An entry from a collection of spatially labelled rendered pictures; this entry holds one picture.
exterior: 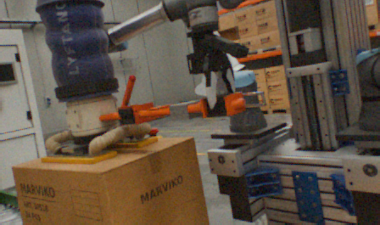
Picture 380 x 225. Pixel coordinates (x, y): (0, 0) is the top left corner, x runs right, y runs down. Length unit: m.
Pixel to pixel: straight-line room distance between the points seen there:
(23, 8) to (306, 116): 9.87
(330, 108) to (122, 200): 0.77
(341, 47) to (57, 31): 0.99
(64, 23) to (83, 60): 0.14
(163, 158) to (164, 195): 0.12
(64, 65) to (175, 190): 0.56
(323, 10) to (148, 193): 0.88
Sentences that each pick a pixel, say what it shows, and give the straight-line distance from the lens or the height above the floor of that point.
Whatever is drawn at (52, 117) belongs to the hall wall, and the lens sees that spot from 10.47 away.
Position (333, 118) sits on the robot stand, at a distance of 1.31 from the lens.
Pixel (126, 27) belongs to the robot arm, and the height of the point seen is 1.53.
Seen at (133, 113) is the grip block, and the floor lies 1.20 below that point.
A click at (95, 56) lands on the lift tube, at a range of 1.24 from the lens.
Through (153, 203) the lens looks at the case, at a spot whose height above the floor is 0.91.
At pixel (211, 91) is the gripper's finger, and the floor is 1.24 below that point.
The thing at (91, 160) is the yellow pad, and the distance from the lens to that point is 1.12.
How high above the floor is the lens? 1.28
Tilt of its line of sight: 3 degrees down
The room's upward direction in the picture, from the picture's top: 9 degrees counter-clockwise
